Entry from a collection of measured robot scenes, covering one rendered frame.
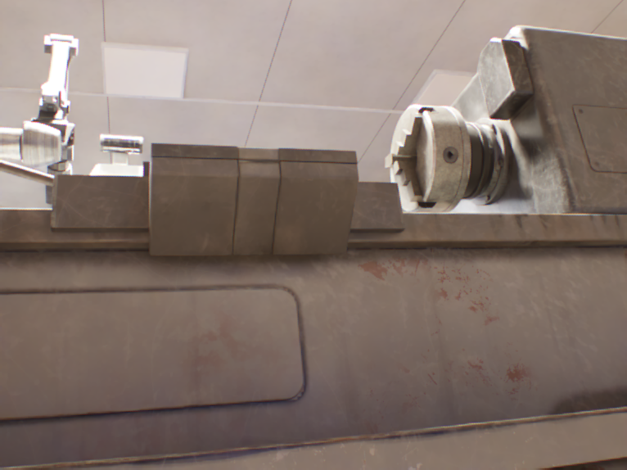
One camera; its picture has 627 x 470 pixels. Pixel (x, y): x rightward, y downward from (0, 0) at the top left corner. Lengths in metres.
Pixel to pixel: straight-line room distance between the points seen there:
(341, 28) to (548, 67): 3.36
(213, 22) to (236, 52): 0.37
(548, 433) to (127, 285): 0.63
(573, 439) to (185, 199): 0.62
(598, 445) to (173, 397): 0.59
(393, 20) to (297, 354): 3.97
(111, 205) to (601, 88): 1.07
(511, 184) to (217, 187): 0.79
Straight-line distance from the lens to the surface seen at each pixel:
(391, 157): 1.50
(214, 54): 4.90
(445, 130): 1.43
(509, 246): 1.20
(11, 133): 1.37
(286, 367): 0.98
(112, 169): 2.65
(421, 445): 0.85
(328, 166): 0.95
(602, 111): 1.51
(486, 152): 1.50
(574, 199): 1.35
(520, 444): 0.92
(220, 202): 0.93
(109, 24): 4.69
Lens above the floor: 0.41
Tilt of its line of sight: 23 degrees up
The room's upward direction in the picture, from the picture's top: 7 degrees counter-clockwise
